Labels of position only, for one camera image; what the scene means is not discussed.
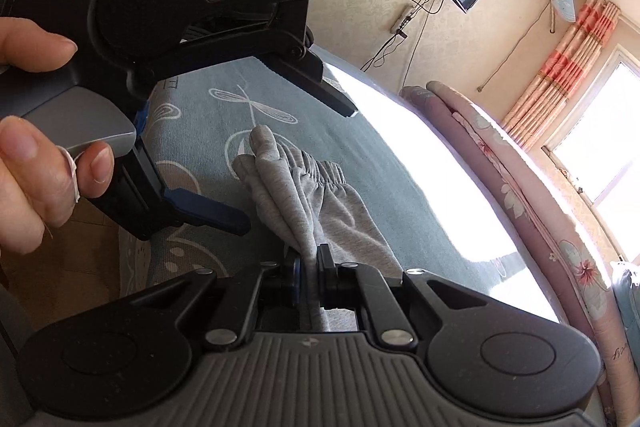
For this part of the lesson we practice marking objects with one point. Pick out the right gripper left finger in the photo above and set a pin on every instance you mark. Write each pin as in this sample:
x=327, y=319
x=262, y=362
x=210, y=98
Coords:
x=261, y=298

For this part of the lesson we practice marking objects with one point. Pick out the pink floral folded quilt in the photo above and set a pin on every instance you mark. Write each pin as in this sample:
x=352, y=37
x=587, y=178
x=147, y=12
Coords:
x=564, y=254

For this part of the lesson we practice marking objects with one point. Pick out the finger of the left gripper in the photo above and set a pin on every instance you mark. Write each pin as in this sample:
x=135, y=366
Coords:
x=305, y=70
x=188, y=208

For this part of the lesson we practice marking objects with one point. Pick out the wall power strip with cables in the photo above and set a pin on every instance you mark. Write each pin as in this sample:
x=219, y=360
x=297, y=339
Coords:
x=399, y=34

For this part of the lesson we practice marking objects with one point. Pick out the grey sweatpants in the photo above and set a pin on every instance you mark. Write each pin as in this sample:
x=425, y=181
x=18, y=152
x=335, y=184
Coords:
x=308, y=202

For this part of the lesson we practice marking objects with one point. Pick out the teal floral bed sheet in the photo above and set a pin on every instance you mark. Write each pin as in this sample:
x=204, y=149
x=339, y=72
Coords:
x=383, y=188

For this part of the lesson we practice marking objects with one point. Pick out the teal floral pillow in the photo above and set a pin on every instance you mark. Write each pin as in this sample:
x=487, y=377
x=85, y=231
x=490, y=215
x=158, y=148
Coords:
x=626, y=289

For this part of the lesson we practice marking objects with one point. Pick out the person left hand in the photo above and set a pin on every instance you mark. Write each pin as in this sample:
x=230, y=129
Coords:
x=38, y=188

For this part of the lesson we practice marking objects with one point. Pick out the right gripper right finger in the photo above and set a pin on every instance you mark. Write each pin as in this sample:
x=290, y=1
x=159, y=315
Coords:
x=363, y=289

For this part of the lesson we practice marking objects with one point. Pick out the red striped window curtain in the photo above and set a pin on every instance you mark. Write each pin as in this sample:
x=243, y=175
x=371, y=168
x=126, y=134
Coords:
x=562, y=73

